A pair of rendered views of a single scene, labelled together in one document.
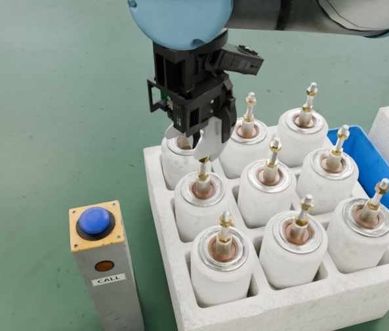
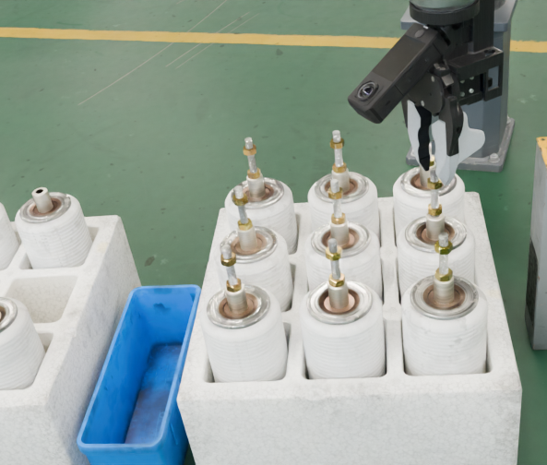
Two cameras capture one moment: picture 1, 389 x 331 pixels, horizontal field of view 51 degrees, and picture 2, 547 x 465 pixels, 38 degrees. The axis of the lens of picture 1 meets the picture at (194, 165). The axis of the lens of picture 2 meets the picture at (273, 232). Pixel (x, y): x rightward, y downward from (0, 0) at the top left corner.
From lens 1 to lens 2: 1.25 m
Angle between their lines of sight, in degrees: 94
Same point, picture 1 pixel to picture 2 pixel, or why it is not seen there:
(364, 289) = not seen: hidden behind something
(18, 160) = not seen: outside the picture
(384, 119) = (54, 394)
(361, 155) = (102, 437)
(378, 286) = not seen: hidden behind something
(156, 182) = (499, 327)
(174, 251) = (481, 245)
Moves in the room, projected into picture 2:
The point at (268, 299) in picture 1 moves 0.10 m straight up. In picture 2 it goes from (386, 202) to (382, 144)
